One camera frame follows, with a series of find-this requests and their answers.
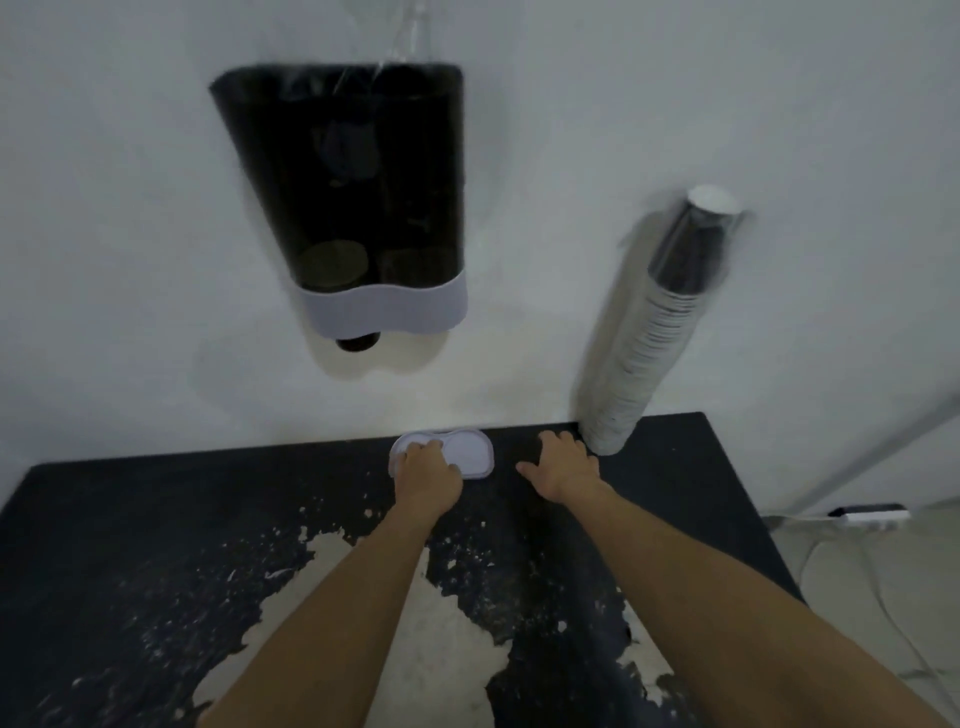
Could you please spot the person's right hand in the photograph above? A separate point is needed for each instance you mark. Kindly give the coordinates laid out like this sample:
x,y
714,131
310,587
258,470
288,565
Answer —
x,y
566,469

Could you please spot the person's left hand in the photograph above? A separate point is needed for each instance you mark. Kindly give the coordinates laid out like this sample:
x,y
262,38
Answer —
x,y
427,480

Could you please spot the white dispenser lid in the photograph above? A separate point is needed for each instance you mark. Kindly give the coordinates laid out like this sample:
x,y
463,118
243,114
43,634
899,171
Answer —
x,y
469,454

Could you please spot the stack of black paper cups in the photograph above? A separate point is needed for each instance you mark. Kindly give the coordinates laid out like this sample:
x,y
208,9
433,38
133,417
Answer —
x,y
652,337

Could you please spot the black wall cup dispenser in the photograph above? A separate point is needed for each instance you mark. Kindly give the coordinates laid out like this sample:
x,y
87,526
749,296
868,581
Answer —
x,y
360,172

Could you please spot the person's left forearm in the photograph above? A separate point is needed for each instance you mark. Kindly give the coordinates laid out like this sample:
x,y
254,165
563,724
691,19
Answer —
x,y
322,637

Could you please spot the person's right forearm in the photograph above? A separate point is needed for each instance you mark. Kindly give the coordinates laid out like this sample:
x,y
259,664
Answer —
x,y
712,615

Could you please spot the white power strip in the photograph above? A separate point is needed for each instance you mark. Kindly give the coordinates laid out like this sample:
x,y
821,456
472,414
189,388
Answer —
x,y
870,514

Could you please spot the clear crinkled tape strip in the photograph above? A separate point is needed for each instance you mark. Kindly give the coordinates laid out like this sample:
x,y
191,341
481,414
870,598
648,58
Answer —
x,y
405,30

